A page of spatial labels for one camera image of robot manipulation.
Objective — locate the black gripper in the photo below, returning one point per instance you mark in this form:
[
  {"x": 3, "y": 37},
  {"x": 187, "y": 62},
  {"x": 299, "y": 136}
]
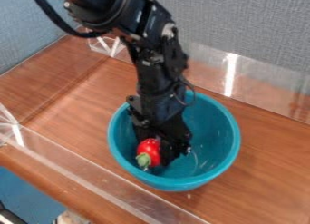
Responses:
[{"x": 156, "y": 116}]

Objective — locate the red toy strawberry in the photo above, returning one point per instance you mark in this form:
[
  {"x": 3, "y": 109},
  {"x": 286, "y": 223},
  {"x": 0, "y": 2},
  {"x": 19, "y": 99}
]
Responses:
[{"x": 148, "y": 153}]

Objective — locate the blue plastic bowl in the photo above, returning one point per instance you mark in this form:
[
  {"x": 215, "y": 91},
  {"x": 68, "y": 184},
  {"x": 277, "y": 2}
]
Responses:
[{"x": 215, "y": 145}]

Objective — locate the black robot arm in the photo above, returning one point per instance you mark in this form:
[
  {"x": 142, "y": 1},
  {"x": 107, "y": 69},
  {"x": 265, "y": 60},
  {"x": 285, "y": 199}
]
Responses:
[{"x": 146, "y": 27}]

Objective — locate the clear acrylic front barrier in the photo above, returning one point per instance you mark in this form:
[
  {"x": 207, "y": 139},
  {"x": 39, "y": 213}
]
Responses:
[{"x": 84, "y": 186}]

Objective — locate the clear acrylic barrier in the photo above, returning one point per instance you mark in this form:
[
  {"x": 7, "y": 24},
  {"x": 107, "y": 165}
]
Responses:
[
  {"x": 261, "y": 84},
  {"x": 84, "y": 186}
]

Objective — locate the clear acrylic back barrier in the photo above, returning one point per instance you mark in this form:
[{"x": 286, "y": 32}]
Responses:
[{"x": 261, "y": 84}]

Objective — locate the clear acrylic corner bracket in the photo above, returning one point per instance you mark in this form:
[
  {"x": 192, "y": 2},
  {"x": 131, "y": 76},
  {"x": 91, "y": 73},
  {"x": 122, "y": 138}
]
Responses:
[{"x": 106, "y": 45}]

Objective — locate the clear acrylic left bracket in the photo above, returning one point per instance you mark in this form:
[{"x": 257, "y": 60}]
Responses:
[{"x": 9, "y": 128}]

